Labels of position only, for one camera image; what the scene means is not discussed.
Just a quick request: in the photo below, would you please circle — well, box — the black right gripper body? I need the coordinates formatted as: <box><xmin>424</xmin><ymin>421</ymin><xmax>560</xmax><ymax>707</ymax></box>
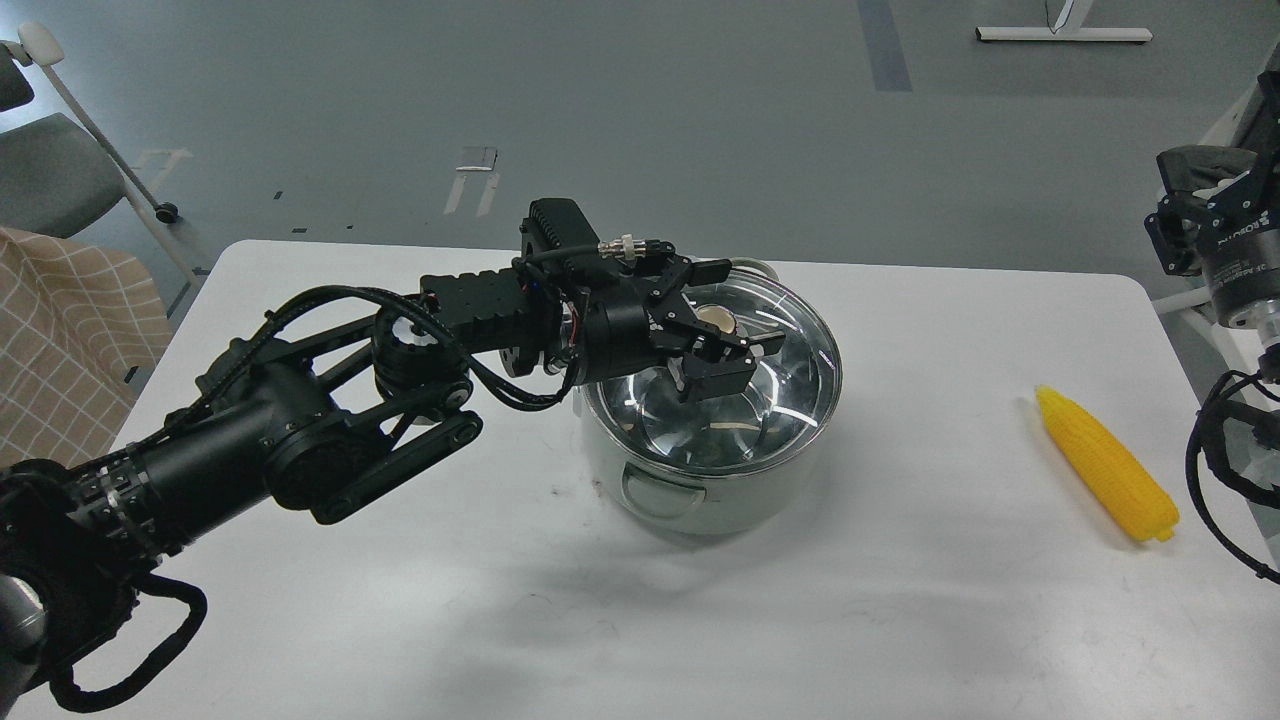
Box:
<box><xmin>1196</xmin><ymin>190</ymin><xmax>1279</xmax><ymax>329</ymax></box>

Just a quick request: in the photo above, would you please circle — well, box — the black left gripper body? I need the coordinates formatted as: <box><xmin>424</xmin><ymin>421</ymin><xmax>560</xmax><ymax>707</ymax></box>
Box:
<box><xmin>575</xmin><ymin>263</ymin><xmax>681</xmax><ymax>386</ymax></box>

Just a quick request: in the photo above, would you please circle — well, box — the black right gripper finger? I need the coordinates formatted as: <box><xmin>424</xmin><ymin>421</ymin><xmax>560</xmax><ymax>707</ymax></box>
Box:
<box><xmin>1146</xmin><ymin>165</ymin><xmax>1249</xmax><ymax>277</ymax></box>

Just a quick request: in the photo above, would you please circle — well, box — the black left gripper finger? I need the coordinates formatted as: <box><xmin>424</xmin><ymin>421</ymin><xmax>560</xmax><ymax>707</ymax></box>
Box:
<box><xmin>660</xmin><ymin>325</ymin><xmax>787</xmax><ymax>404</ymax></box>
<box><xmin>655</xmin><ymin>258</ymin><xmax>733</xmax><ymax>320</ymax></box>

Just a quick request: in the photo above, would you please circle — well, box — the glass pot lid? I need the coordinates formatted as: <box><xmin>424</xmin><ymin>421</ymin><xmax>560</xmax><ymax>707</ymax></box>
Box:
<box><xmin>582</xmin><ymin>269</ymin><xmax>844</xmax><ymax>477</ymax></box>

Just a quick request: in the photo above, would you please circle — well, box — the yellow toy corn cob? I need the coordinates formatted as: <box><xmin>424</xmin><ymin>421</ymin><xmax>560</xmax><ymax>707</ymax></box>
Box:
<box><xmin>1034</xmin><ymin>386</ymin><xmax>1181</xmax><ymax>543</ymax></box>

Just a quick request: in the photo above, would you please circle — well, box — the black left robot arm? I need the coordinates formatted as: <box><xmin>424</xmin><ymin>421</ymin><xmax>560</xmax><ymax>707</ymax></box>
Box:
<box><xmin>3</xmin><ymin>199</ymin><xmax>786</xmax><ymax>714</ymax></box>

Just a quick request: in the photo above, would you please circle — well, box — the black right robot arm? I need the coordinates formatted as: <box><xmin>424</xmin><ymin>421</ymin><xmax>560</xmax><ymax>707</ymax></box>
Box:
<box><xmin>1144</xmin><ymin>152</ymin><xmax>1279</xmax><ymax>583</ymax></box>

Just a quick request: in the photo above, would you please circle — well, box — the pale green steel pot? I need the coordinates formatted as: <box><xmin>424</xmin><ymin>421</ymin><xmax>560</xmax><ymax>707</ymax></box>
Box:
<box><xmin>573</xmin><ymin>258</ymin><xmax>844</xmax><ymax>536</ymax></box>

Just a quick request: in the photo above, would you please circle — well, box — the white table leg base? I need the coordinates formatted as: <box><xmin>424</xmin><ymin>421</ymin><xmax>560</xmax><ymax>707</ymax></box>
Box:
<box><xmin>974</xmin><ymin>1</ymin><xmax>1155</xmax><ymax>45</ymax></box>

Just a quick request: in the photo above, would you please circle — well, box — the beige checked cloth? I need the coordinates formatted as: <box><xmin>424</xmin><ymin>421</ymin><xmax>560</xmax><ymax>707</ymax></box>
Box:
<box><xmin>1</xmin><ymin>228</ymin><xmax>172</xmax><ymax>466</ymax></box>

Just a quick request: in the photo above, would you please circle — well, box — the grey office chair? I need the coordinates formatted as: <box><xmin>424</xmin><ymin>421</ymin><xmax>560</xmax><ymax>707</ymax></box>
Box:
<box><xmin>1</xmin><ymin>22</ymin><xmax>204</xmax><ymax>287</ymax></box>

